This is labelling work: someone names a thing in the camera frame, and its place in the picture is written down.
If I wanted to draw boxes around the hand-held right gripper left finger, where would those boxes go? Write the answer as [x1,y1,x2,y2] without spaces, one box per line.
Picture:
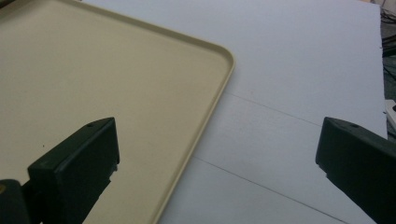
[27,117,120,224]

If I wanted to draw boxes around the beige plastic tray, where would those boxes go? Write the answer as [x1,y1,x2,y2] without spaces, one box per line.
[0,0,236,224]

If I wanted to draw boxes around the black cables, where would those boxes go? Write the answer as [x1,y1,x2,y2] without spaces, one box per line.
[380,6,396,94]

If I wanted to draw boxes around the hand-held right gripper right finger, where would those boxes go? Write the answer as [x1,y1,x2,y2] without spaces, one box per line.
[315,116,396,224]

